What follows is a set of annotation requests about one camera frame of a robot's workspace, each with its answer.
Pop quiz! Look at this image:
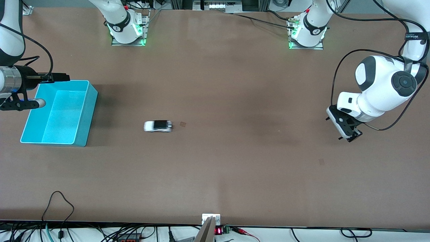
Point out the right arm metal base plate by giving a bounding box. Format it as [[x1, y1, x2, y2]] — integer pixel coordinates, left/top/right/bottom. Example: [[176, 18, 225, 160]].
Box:
[[112, 9, 150, 46]]

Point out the white mounting bracket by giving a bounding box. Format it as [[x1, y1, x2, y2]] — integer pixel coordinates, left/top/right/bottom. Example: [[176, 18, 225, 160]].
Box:
[[202, 213, 221, 226]]

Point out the aluminium frame rack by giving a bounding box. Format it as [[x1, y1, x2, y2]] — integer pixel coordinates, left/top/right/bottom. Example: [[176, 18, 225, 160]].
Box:
[[170, 0, 271, 13]]

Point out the long black table cable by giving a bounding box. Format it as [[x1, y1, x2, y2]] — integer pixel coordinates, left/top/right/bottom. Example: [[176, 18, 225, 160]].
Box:
[[232, 13, 296, 29]]

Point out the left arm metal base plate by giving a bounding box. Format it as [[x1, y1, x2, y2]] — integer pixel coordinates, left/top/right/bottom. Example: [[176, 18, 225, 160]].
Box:
[[288, 15, 324, 50]]

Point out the blue plastic bin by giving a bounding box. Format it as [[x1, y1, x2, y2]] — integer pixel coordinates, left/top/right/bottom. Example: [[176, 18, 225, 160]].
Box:
[[20, 79, 98, 147]]

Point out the red clip lead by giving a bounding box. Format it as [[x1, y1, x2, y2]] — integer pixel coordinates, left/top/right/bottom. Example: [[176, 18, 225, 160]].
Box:
[[232, 227, 261, 242]]

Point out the short black curved cable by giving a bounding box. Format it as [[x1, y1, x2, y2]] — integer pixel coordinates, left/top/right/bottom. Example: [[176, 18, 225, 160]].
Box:
[[265, 10, 294, 21]]

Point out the looped thin black cable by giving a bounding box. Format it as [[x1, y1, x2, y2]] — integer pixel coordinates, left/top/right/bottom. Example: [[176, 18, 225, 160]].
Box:
[[41, 191, 75, 240]]

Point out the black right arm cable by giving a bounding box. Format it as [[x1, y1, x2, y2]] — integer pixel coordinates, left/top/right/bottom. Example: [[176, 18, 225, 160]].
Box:
[[0, 23, 54, 80]]

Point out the black cable loop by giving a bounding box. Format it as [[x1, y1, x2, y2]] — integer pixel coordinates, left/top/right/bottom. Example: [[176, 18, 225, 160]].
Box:
[[340, 228, 373, 238]]

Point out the grey camera pole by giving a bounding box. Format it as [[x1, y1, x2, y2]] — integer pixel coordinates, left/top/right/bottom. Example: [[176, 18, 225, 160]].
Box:
[[193, 216, 216, 242]]

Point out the white jeep toy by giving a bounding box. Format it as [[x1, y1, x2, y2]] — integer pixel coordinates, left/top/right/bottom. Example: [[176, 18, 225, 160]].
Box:
[[143, 119, 173, 132]]

